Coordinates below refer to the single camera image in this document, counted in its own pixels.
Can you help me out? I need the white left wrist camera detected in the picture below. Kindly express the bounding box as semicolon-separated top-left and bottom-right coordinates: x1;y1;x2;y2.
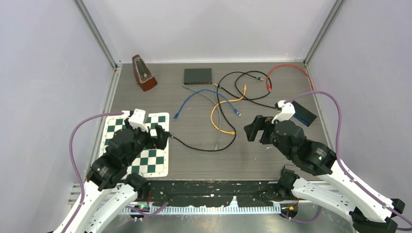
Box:
128;109;149;132

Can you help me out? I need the black blue network switch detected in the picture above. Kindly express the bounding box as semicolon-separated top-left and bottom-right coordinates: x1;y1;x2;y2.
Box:
292;101;317;127

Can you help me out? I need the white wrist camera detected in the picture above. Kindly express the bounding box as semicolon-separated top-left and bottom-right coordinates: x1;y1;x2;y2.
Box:
271;100;295;124
128;109;149;132

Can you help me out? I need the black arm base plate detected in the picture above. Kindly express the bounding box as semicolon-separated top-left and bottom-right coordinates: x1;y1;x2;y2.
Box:
133;180;298;207

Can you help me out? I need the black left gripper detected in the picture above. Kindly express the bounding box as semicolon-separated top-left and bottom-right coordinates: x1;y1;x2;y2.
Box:
124;117;170;166

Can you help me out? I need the yellow ethernet cable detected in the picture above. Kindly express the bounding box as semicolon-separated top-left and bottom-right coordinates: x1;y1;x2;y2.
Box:
210;84;248;135

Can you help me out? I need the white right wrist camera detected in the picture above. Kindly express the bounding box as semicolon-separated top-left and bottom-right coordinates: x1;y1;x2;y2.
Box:
271;100;295;124

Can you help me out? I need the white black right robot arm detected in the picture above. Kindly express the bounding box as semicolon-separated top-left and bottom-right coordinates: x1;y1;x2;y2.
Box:
244;115;405;233

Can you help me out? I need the dark grey network switch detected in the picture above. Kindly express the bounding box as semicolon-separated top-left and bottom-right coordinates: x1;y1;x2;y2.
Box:
183;68;212;85

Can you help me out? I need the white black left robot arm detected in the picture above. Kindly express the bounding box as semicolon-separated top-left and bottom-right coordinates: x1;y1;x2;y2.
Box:
55;118;171;233

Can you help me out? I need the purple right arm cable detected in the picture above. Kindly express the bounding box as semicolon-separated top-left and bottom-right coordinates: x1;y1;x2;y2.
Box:
283;91;412;231

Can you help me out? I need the short black ethernet cable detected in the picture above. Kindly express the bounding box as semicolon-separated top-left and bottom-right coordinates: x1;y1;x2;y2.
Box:
234;70;273;101

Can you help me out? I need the blue ethernet cable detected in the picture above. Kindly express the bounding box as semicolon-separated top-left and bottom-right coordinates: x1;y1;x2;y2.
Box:
173;89;241;120

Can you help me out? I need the long black ethernet cable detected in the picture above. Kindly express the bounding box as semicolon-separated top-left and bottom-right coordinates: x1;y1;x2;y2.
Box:
170;71;278;152

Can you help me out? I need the brown wooden metronome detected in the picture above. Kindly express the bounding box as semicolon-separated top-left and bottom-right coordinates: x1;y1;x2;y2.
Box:
132;54;157;92

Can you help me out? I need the green white chessboard mat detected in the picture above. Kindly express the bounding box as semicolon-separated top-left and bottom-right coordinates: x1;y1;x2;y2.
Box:
98;111;170;178

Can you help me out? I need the red ethernet cable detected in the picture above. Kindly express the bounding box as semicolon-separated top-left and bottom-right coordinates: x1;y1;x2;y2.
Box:
266;64;315;93

